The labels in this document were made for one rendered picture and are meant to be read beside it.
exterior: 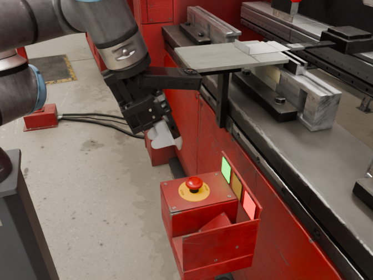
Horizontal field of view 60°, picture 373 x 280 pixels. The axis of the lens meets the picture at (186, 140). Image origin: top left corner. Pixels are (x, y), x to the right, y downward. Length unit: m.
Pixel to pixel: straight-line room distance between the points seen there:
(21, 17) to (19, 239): 0.62
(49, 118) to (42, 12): 2.15
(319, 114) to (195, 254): 0.43
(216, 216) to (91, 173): 1.46
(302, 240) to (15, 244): 0.71
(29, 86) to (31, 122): 1.84
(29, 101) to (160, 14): 1.01
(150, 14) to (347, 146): 1.20
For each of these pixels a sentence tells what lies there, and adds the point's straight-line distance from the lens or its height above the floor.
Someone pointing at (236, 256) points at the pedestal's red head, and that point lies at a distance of 0.73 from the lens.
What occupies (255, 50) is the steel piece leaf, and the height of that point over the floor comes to 1.00.
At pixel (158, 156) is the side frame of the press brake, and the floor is 0.07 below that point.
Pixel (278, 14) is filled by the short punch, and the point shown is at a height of 1.09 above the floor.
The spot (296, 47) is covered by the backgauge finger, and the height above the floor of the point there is 1.00.
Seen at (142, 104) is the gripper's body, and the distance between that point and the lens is 0.56.
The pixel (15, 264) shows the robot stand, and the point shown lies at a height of 0.52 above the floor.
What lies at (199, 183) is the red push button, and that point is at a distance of 0.73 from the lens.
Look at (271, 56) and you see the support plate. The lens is 0.92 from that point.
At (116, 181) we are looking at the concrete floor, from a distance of 2.03.
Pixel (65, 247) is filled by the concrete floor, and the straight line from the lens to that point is 1.75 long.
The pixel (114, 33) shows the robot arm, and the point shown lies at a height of 1.15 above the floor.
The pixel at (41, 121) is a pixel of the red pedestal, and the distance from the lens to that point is 2.70.
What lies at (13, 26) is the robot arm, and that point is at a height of 1.17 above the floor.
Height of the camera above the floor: 1.28
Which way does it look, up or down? 33 degrees down
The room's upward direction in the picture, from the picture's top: straight up
